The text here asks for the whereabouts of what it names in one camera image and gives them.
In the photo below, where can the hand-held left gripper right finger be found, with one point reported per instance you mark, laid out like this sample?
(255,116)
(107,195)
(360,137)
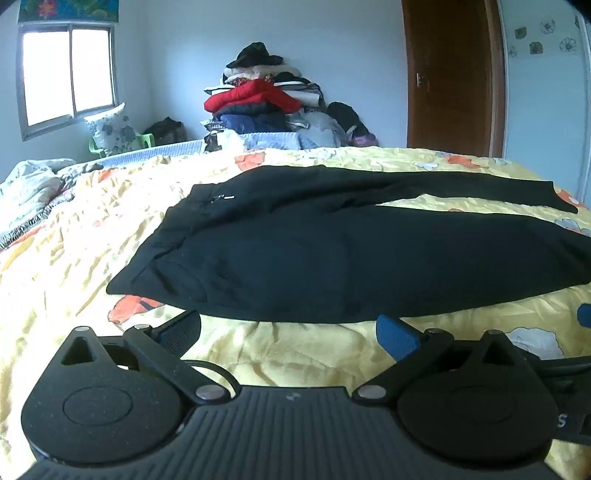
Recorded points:
(398,339)

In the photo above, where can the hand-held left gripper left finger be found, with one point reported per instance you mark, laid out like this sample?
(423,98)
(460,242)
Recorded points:
(181,331)

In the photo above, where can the black pants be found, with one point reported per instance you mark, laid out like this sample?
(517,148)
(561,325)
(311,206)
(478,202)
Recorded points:
(323,258)

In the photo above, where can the yellow floral blanket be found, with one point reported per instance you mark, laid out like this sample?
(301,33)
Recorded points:
(69,258)

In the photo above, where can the blue striped bedsheet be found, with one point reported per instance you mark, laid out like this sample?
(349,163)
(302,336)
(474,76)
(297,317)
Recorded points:
(184,148)

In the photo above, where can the dark bag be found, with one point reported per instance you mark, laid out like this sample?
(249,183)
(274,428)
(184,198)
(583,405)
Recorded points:
(165,130)

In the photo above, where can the green plastic chair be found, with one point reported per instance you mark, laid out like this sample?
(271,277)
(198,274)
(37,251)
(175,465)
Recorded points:
(95,147)

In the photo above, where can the white crumpled quilt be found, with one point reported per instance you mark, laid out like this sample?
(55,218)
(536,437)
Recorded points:
(27,189)

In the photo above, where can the floral pillow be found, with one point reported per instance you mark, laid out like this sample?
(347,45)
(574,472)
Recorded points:
(113,130)

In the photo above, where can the black backpack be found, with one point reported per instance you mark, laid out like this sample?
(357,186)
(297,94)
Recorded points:
(344,117)

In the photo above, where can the pile of clothes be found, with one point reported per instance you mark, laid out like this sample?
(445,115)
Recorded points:
(258,99)

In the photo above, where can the wooden door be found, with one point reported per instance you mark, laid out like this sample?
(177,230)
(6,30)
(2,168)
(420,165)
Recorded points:
(448,78)

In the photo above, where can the white wardrobe with flower stickers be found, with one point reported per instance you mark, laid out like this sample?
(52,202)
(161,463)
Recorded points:
(549,115)

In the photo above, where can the window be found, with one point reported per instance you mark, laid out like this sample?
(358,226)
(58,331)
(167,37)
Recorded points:
(46,78)

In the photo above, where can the floral window valance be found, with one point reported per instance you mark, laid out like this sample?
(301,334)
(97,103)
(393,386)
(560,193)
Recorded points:
(69,9)

